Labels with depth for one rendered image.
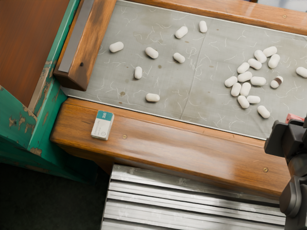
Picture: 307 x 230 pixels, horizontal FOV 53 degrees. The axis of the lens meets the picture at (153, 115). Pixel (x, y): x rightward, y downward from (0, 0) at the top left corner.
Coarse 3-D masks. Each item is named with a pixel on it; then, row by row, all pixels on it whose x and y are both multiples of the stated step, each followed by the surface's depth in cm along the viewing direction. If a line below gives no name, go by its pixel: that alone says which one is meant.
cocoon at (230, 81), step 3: (228, 78) 74; (231, 78) 74; (234, 78) 74; (225, 81) 74; (228, 81) 73; (231, 81) 73; (234, 81) 74; (225, 84) 74; (228, 84) 74; (231, 84) 74
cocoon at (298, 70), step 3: (297, 69) 75; (300, 69) 74; (303, 69) 74; (306, 69) 74; (297, 72) 75; (300, 72) 74; (303, 72) 74; (306, 72) 74; (303, 75) 74; (306, 75) 74
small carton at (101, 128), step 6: (102, 114) 68; (108, 114) 68; (96, 120) 68; (102, 120) 68; (108, 120) 68; (96, 126) 67; (102, 126) 67; (108, 126) 67; (96, 132) 67; (102, 132) 67; (108, 132) 68; (102, 138) 67
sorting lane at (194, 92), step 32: (128, 32) 80; (160, 32) 80; (192, 32) 80; (224, 32) 80; (256, 32) 80; (288, 32) 80; (96, 64) 77; (128, 64) 77; (160, 64) 77; (192, 64) 77; (224, 64) 77; (288, 64) 77; (96, 96) 75; (128, 96) 74; (160, 96) 74; (192, 96) 74; (224, 96) 74; (288, 96) 74; (224, 128) 72; (256, 128) 72
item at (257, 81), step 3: (252, 78) 74; (255, 78) 73; (258, 78) 73; (261, 78) 73; (264, 78) 74; (252, 81) 74; (255, 81) 73; (258, 81) 73; (261, 81) 73; (264, 81) 73; (255, 84) 74; (258, 84) 74; (261, 84) 74
